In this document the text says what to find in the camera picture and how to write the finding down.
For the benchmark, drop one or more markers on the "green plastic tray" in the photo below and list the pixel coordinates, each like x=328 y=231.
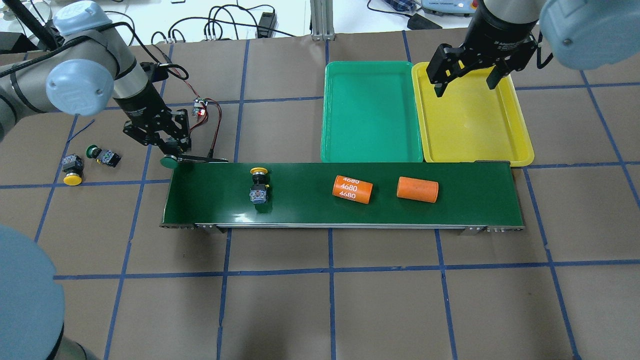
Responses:
x=369 y=113

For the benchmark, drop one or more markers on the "small blue teach pendant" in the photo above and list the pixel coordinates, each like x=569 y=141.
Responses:
x=449 y=7

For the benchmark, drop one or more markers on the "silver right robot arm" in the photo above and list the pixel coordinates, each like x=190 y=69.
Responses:
x=585 y=34

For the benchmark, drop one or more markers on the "green push button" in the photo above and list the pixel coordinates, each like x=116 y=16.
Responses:
x=171 y=158
x=105 y=157

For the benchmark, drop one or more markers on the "blue checkered umbrella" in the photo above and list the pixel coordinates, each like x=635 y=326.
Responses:
x=406 y=6

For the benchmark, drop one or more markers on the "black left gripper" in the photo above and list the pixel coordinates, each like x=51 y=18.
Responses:
x=139 y=104

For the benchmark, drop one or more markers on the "black power adapter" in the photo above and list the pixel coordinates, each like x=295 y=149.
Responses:
x=266 y=25

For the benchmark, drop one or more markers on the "yellow push button bottom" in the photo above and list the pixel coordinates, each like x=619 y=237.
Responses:
x=72 y=166

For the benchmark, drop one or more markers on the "yellow push button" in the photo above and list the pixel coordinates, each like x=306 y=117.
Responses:
x=259 y=191
x=72 y=166

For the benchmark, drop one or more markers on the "yellow plastic tray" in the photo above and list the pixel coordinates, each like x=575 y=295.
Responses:
x=471 y=122

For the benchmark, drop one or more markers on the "yellow push button top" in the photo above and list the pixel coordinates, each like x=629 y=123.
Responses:
x=259 y=191

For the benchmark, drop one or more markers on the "plain orange cylinder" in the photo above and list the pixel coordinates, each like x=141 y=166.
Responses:
x=417 y=189

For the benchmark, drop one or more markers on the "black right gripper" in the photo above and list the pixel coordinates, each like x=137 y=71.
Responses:
x=501 y=30

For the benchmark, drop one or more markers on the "green conveyor belt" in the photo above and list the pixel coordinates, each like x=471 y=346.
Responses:
x=477 y=195

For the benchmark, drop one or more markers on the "orange cylinder with 4680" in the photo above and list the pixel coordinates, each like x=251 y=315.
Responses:
x=352 y=189

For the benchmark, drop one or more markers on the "aluminium frame post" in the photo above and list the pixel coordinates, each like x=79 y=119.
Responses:
x=322 y=20

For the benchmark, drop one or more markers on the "small motor controller board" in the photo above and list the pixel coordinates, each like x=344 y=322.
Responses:
x=200 y=107

